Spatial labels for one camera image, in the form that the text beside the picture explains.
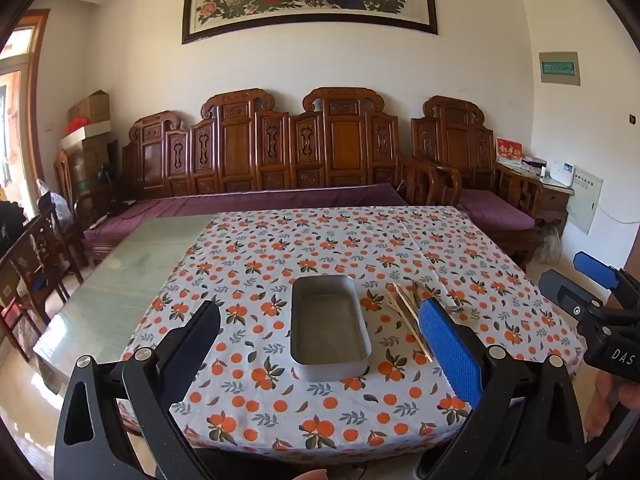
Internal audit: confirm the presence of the carved wooden sofa bench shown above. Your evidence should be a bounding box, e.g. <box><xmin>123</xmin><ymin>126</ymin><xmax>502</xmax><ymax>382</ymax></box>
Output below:
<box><xmin>82</xmin><ymin>88</ymin><xmax>461</xmax><ymax>261</ymax></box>

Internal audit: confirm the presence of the person's right hand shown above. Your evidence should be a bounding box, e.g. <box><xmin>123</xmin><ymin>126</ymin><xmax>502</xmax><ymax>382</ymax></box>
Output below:
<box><xmin>585</xmin><ymin>371</ymin><xmax>640</xmax><ymax>438</ymax></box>

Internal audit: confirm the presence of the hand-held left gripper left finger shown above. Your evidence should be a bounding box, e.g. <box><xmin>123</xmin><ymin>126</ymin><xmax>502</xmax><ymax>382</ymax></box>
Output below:
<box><xmin>54</xmin><ymin>300</ymin><xmax>222</xmax><ymax>480</ymax></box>

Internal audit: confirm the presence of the white desk device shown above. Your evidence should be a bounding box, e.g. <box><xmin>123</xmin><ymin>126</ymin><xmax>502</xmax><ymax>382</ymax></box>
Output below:
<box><xmin>547</xmin><ymin>160</ymin><xmax>576</xmax><ymax>188</ymax></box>

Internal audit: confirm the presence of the green-framed wall panel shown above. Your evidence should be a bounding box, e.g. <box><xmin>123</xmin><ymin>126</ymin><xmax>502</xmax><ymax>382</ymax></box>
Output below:
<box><xmin>539</xmin><ymin>51</ymin><xmax>582</xmax><ymax>86</ymax></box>

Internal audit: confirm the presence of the white electrical cabinet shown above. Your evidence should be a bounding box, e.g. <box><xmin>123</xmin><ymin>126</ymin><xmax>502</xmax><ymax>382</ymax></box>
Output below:
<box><xmin>565</xmin><ymin>165</ymin><xmax>603</xmax><ymax>235</ymax></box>

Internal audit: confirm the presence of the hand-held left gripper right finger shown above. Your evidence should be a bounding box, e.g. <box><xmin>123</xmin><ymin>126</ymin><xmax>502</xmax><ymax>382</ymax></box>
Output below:
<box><xmin>419</xmin><ymin>297</ymin><xmax>587</xmax><ymax>480</ymax></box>

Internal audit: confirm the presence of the wooden door frame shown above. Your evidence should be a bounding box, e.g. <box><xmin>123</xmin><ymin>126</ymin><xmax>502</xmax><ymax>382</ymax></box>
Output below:
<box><xmin>0</xmin><ymin>9</ymin><xmax>51</xmax><ymax>211</ymax></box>

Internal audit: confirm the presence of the wooden side table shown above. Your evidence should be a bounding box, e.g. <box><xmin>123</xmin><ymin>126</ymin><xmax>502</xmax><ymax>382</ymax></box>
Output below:
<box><xmin>495</xmin><ymin>160</ymin><xmax>576</xmax><ymax>241</ymax></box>

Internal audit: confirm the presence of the black desk lamp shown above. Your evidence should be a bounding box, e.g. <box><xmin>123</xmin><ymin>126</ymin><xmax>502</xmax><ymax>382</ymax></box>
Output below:
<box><xmin>97</xmin><ymin>165</ymin><xmax>118</xmax><ymax>196</ymax></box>

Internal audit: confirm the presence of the orange fruit print tablecloth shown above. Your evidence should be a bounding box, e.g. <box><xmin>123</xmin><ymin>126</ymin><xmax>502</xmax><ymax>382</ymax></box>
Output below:
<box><xmin>120</xmin><ymin>206</ymin><xmax>587</xmax><ymax>463</ymax></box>

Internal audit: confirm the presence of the dark cloth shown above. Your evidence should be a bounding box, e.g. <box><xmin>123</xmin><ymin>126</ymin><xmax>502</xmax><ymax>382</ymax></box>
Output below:
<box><xmin>0</xmin><ymin>202</ymin><xmax>26</xmax><ymax>256</ymax></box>

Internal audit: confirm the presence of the purple armchair cushion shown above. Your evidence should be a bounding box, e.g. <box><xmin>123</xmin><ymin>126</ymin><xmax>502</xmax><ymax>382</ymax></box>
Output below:
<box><xmin>457</xmin><ymin>189</ymin><xmax>536</xmax><ymax>231</ymax></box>

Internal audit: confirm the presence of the rectangular metal tray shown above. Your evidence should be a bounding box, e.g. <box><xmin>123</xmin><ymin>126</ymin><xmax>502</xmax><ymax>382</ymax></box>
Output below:
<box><xmin>290</xmin><ymin>274</ymin><xmax>373</xmax><ymax>382</ymax></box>

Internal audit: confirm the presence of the grey furry thing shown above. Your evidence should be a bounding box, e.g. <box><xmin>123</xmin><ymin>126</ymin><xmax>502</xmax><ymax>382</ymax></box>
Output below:
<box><xmin>537</xmin><ymin>222</ymin><xmax>563</xmax><ymax>263</ymax></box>

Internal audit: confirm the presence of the large printed cardboard box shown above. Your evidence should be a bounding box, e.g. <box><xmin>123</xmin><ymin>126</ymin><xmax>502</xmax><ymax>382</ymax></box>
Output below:
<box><xmin>62</xmin><ymin>137</ymin><xmax>118</xmax><ymax>196</ymax></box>

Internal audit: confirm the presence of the wooden dining chair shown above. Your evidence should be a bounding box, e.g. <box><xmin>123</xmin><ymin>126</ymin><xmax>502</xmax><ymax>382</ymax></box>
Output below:
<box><xmin>0</xmin><ymin>205</ymin><xmax>83</xmax><ymax>361</ymax></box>
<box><xmin>54</xmin><ymin>149</ymin><xmax>88</xmax><ymax>271</ymax></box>

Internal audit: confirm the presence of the red gift box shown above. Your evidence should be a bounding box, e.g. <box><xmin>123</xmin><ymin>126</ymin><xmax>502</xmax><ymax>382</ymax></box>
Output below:
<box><xmin>496</xmin><ymin>137</ymin><xmax>524</xmax><ymax>166</ymax></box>

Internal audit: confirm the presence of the white-lidded box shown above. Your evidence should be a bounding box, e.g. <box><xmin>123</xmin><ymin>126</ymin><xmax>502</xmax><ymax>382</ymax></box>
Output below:
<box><xmin>60</xmin><ymin>120</ymin><xmax>112</xmax><ymax>150</ymax></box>

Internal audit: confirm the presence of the clear plastic bag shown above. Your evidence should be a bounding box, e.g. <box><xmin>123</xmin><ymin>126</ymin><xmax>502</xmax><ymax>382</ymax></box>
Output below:
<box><xmin>50</xmin><ymin>191</ymin><xmax>73</xmax><ymax>226</ymax></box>

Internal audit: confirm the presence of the purple sofa cushion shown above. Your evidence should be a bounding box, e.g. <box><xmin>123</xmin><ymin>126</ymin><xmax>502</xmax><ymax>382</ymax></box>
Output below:
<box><xmin>84</xmin><ymin>183</ymin><xmax>408</xmax><ymax>246</ymax></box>

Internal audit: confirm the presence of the carved wooden armchair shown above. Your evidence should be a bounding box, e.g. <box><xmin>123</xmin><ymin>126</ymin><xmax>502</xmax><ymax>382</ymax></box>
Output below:
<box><xmin>411</xmin><ymin>95</ymin><xmax>546</xmax><ymax>266</ymax></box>

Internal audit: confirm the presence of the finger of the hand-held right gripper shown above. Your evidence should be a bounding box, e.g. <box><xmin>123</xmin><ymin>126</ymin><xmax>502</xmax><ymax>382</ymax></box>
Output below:
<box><xmin>538</xmin><ymin>268</ymin><xmax>608</xmax><ymax>333</ymax></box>
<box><xmin>573</xmin><ymin>251</ymin><xmax>640</xmax><ymax>311</ymax></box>

